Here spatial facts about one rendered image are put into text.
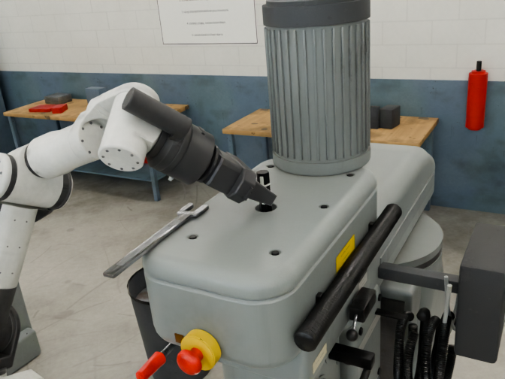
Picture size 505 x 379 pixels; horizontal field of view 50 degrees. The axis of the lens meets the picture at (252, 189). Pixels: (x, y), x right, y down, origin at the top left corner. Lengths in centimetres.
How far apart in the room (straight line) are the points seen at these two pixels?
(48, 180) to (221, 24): 499
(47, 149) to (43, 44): 678
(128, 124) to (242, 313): 31
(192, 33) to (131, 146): 535
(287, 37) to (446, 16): 410
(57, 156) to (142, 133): 17
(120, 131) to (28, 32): 707
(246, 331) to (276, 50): 52
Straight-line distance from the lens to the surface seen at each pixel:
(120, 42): 675
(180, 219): 91
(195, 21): 605
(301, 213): 91
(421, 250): 148
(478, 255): 114
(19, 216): 100
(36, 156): 94
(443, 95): 516
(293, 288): 77
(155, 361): 92
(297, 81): 101
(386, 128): 483
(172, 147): 80
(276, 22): 102
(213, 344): 82
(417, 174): 153
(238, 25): 577
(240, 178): 84
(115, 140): 77
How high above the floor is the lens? 228
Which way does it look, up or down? 22 degrees down
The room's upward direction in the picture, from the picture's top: 5 degrees counter-clockwise
